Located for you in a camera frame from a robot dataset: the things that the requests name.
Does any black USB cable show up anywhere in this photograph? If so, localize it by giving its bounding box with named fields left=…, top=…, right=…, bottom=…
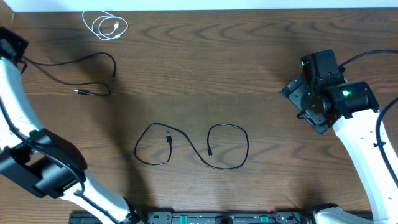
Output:
left=18, top=51, right=118, bottom=98
left=133, top=122, right=250, bottom=171

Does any white USB cable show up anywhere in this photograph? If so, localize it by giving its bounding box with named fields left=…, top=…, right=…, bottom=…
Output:
left=81, top=10, right=129, bottom=42

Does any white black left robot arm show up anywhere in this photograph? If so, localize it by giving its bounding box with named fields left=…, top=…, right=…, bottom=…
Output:
left=1, top=27, right=147, bottom=223

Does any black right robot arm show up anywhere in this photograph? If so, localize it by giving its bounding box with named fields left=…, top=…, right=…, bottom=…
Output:
left=280, top=50, right=397, bottom=223

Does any black left camera cable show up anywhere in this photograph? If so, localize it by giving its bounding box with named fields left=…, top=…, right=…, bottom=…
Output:
left=0, top=99, right=122, bottom=224

